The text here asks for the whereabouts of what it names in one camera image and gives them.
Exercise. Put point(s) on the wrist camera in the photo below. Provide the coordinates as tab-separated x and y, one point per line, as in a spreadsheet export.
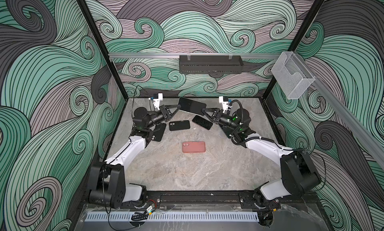
225	102
156	100

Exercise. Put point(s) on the black wall tray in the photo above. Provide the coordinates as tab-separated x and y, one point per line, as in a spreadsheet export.
210	65

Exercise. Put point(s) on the black case edge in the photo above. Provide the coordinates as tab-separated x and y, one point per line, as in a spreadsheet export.
158	132

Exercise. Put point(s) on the clear plastic wall holder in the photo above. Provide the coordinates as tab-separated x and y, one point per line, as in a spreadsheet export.
292	74

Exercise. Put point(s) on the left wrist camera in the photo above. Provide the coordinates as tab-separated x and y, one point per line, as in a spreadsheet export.
156	100

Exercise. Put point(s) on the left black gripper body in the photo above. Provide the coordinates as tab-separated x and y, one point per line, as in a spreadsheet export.
159	117

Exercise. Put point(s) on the white slotted cable duct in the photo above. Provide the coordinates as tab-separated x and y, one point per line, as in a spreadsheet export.
176	217

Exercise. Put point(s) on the right aluminium rail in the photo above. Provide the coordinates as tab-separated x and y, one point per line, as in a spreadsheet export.
334	90

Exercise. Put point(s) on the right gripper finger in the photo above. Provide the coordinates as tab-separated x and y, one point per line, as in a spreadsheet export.
208	111
211	118

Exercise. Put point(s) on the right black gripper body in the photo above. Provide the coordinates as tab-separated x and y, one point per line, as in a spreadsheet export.
226	119

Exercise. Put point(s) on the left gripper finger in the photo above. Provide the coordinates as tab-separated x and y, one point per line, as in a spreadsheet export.
170	114
172	107

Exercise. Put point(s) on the pink phone case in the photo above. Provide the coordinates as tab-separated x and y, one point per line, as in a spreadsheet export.
194	147

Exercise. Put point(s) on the black phone patterned reflection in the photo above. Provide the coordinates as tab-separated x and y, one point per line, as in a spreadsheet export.
202	122

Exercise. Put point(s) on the black case with camera hole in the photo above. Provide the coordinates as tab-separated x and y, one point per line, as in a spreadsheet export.
179	125

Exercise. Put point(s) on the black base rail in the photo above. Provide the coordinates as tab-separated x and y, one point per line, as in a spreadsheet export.
161	199

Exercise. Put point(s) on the aluminium rail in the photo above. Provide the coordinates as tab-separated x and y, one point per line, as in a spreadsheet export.
153	55
334	90

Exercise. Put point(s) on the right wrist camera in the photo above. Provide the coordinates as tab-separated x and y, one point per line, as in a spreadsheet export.
225	102

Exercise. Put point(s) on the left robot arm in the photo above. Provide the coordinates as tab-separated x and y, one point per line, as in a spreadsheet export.
107	185

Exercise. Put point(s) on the back aluminium rail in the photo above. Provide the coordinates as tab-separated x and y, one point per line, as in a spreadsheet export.
153	55

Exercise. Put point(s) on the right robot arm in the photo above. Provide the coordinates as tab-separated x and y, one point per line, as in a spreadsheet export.
299	174

